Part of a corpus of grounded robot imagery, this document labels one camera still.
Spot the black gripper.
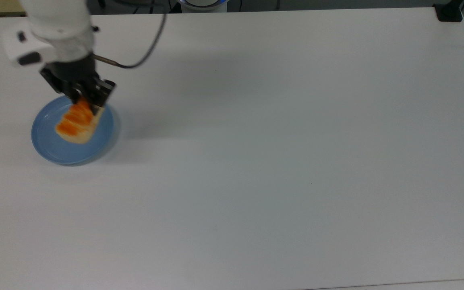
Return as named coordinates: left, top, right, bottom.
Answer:
left=40, top=53, right=117, bottom=116

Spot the blue round plate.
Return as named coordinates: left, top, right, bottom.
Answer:
left=31, top=95, right=116, bottom=166

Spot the black stand clamp base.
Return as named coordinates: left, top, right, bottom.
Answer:
left=433, top=0, right=464, bottom=23

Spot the orange glazed bread loaf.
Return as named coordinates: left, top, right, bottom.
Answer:
left=55, top=98, right=106, bottom=145

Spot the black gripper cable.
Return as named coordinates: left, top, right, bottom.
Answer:
left=92, top=0, right=169, bottom=69

